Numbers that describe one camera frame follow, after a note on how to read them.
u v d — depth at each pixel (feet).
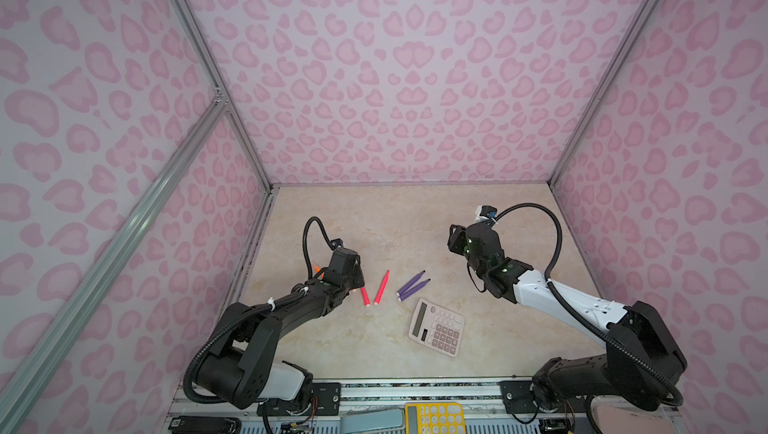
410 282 3.05
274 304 1.61
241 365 1.39
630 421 2.23
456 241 2.46
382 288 3.04
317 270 2.33
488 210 2.41
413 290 3.03
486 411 2.38
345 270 2.32
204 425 2.18
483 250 2.09
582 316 1.48
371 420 2.28
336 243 2.66
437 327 2.74
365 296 2.96
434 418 2.29
